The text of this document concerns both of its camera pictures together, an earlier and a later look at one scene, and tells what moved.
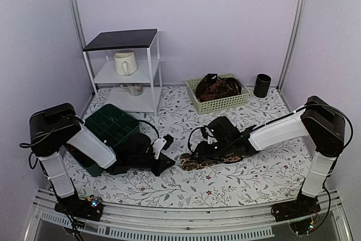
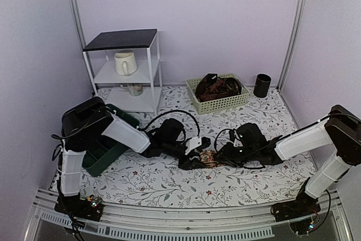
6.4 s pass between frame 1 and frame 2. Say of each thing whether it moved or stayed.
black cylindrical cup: stayed
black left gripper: moved
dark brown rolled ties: stayed
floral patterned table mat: stayed
